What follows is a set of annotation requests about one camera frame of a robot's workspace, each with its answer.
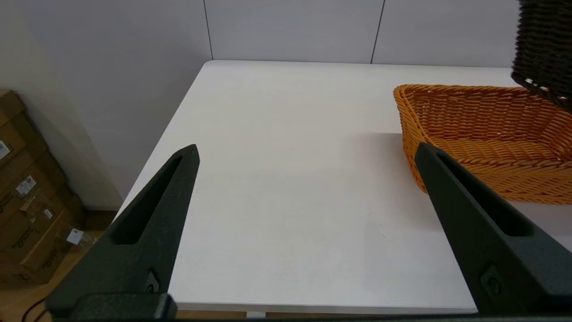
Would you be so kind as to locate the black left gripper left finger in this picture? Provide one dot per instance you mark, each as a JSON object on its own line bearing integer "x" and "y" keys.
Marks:
{"x": 143, "y": 250}

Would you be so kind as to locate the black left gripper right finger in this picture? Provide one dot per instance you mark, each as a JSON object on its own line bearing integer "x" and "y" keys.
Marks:
{"x": 491, "y": 259}

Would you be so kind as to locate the orange wicker basket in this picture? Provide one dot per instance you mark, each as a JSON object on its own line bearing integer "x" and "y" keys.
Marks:
{"x": 482, "y": 134}

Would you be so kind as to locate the dark brown wicker basket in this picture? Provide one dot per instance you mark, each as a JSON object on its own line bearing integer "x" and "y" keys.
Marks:
{"x": 545, "y": 44}

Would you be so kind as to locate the brown cardboard box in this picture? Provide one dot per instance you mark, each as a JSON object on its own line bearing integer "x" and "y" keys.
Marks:
{"x": 13, "y": 129}
{"x": 40, "y": 255}
{"x": 35, "y": 201}

